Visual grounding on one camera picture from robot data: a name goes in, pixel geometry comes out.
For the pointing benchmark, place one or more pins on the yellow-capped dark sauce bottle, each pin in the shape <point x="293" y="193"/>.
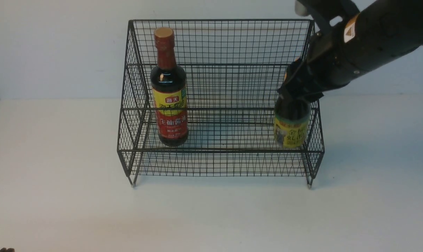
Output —
<point x="291" y="122"/>

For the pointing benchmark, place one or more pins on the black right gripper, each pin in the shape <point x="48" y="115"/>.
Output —
<point x="325" y="68"/>

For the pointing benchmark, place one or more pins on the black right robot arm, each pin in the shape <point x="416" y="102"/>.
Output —
<point x="351" y="43"/>

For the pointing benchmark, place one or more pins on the red-capped soy sauce bottle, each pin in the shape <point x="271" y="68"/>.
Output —
<point x="168" y="81"/>

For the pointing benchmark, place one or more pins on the black wire mesh rack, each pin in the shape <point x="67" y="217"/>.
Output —
<point x="234" y="68"/>

